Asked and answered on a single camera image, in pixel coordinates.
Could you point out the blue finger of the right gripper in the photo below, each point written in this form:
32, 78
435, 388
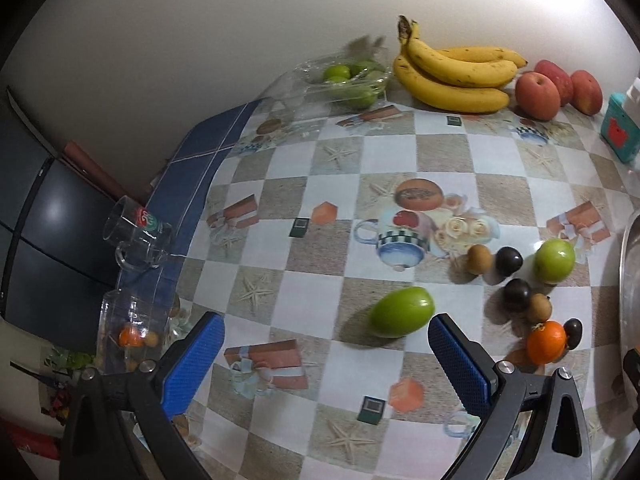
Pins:
631, 369

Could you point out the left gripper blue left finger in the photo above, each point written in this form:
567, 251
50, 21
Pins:
96, 443

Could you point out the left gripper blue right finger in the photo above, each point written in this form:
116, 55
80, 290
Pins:
555, 444

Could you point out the dark plum small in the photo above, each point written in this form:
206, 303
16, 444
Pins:
573, 331

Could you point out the orange tangerine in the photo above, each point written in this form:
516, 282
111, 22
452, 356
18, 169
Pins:
546, 343

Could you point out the round green fruit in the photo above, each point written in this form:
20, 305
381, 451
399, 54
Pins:
554, 261

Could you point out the oval green mango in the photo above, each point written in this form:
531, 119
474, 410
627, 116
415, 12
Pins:
401, 312

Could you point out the stainless steel bowl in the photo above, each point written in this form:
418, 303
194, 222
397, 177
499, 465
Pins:
630, 284

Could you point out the clear plastic fruit container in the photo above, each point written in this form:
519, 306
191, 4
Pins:
130, 331

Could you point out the teal plastic box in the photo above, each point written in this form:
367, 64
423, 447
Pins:
620, 126

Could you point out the red apple right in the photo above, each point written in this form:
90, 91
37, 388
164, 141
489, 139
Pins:
587, 93

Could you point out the patterned vinyl tablecloth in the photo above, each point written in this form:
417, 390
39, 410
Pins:
296, 238

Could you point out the red apple middle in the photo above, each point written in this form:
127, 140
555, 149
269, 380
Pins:
559, 77

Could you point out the yellow banana bunch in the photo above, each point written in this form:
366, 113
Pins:
467, 80

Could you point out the clear plastic tray of limes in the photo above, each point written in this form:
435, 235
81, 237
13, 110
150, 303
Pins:
346, 82

